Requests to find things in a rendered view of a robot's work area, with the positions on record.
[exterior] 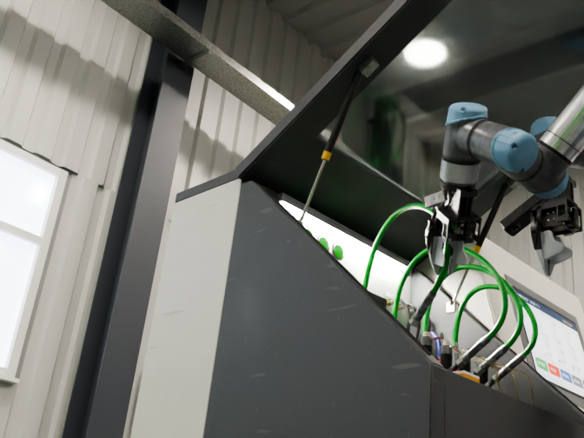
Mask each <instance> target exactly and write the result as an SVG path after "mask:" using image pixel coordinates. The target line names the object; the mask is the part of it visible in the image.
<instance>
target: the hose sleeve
mask: <svg viewBox="0 0 584 438"><path fill-rule="evenodd" d="M436 295H437V293H434V292H432V291H431V289H430V290H429V292H428V293H427V295H426V296H425V298H424V300H423V301H422V303H421V305H420V307H419V308H418V309H417V310H416V312H415V314H414V319H415V320H416V321H420V320H421V319H422V317H423V316H424V315H425V313H426V311H427V310H428V308H429V306H430V304H431V303H432V301H433V300H434V299H435V297H436Z"/></svg>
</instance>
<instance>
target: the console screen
mask: <svg viewBox="0 0 584 438"><path fill-rule="evenodd" d="M504 276H505V280H506V281H507V282H508V283H509V284H510V285H511V286H512V288H513V289H514V291H515V292H516V294H518V295H519V296H520V297H521V298H523V299H524V300H525V302H526V303H527V304H528V305H529V307H530V308H531V309H532V310H533V312H534V315H535V318H536V321H537V324H538V338H537V342H536V344H535V346H534V348H533V350H532V351H531V352H530V354H529V355H528V356H527V357H526V359H527V362H528V364H529V365H530V366H531V367H533V368H534V369H535V370H536V371H537V372H539V373H540V374H541V375H542V376H543V377H544V378H546V379H547V380H548V381H549V382H550V383H552V384H553V385H554V386H555V387H556V388H557V389H559V390H560V391H561V392H562V393H563V394H564V395H565V396H566V397H567V398H568V399H569V400H570V401H572V402H573V403H574V404H575V405H576V406H578V407H580V408H584V341H583V338H582V335H581V331H580V327H579V324H578V322H577V319H576V317H575V316H573V315H571V314H569V313H568V312H567V311H565V310H564V309H561V308H560V307H558V306H557V305H555V304H553V303H552V302H550V301H549V300H547V299H545V298H544V297H542V296H541V295H538V294H537V293H535V292H534V291H533V290H531V289H529V288H527V287H525V286H524V285H522V284H521V283H519V282H517V281H516V280H514V279H513V278H511V277H509V276H508V275H506V274H504ZM510 300H511V303H512V306H513V310H514V316H515V319H516V322H517V309H516V306H515V304H514V300H513V298H512V296H511V295H510ZM522 308H523V307H522ZM523 314H524V322H523V327H522V331H521V334H520V336H521V342H522V345H523V348H524V350H525V348H526V347H527V346H528V344H529V343H530V340H531V337H532V324H531V321H530V318H529V316H528V313H527V312H526V310H525V309H524V308H523Z"/></svg>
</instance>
